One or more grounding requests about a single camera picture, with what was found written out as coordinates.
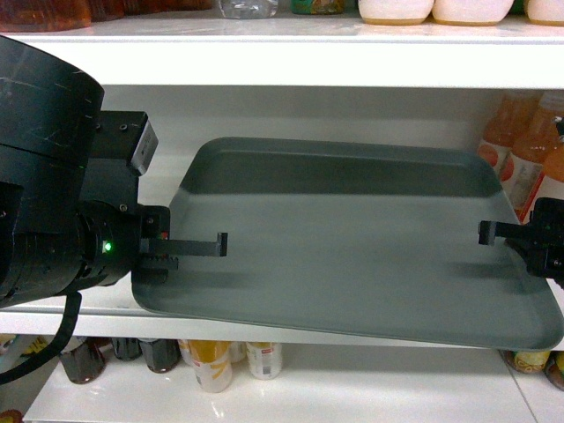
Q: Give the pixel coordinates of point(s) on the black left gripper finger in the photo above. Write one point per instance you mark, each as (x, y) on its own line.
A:
(159, 263)
(158, 247)

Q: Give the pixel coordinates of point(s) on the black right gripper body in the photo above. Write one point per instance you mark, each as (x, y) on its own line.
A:
(540, 242)

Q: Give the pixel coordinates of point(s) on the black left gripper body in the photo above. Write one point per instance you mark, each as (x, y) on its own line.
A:
(112, 239)

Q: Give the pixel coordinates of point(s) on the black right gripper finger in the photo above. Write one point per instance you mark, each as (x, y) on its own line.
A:
(490, 230)

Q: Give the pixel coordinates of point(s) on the grey silver rectangular tray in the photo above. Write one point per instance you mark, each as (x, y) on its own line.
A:
(371, 240)

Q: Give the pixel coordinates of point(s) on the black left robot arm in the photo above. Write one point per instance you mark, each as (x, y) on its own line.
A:
(70, 171)

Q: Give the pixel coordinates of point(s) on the dark cola bottle middle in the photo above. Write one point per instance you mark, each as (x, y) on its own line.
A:
(126, 349)

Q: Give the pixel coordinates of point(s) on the dark cola bottle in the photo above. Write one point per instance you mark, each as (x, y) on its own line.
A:
(82, 360)
(126, 349)
(161, 355)

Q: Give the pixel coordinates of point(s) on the dark cola bottle right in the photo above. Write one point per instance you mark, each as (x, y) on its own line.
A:
(161, 355)

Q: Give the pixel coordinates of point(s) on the orange juice bottle front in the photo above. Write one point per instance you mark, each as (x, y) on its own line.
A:
(549, 183)

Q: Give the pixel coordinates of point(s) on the orange juice bottle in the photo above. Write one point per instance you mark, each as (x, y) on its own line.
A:
(549, 183)
(525, 160)
(510, 121)

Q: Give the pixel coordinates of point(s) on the green yellow canned goods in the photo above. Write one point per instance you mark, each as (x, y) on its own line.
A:
(549, 363)

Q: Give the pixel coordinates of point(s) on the yellow white drink bottle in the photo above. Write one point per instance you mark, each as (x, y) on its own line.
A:
(212, 364)

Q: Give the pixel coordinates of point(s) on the orange juice bottle middle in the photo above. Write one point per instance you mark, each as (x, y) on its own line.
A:
(525, 160)

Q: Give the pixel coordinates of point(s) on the white labelled drink bottle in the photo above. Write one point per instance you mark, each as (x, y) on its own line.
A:
(265, 359)

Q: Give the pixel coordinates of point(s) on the dark cola bottle left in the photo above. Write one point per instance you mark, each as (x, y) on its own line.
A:
(82, 360)

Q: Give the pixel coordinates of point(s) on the orange juice bottle rear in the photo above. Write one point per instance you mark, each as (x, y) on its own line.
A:
(510, 121)

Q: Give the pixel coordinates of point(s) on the white metal store shelf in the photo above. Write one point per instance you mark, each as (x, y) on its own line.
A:
(200, 77)

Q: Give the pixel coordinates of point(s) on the white round container middle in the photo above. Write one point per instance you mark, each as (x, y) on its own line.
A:
(470, 12)

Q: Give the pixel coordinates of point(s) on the white round container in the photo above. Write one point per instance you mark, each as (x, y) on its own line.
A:
(470, 12)
(545, 12)
(395, 12)

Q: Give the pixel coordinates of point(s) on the white round container right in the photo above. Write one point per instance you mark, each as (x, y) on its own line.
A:
(545, 12)

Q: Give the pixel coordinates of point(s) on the clear plastic water bottle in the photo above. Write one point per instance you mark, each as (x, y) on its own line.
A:
(248, 9)

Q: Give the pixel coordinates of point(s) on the red brown packaged goods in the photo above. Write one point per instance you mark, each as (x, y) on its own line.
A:
(30, 16)

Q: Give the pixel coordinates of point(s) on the white round container left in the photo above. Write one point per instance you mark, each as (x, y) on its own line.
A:
(395, 12)

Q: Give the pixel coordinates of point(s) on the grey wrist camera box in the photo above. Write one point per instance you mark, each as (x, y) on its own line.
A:
(145, 148)

